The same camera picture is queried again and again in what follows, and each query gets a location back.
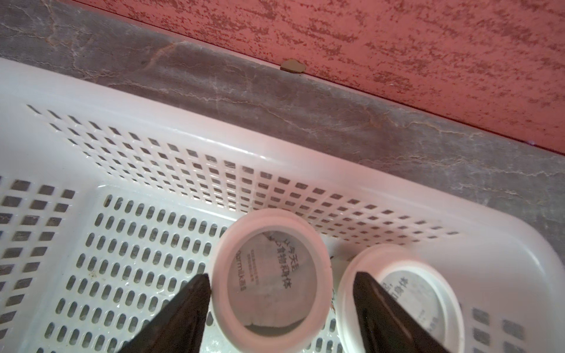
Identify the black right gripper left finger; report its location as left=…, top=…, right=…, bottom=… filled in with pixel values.
left=121, top=274, right=211, bottom=352

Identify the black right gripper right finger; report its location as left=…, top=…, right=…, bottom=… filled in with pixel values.
left=353, top=272, right=447, bottom=353

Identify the white yogurt cup green label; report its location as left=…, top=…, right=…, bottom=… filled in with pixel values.
left=211, top=209, right=333, bottom=352

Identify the white perforated plastic basket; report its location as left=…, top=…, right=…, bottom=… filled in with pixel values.
left=1, top=60, right=564, bottom=352

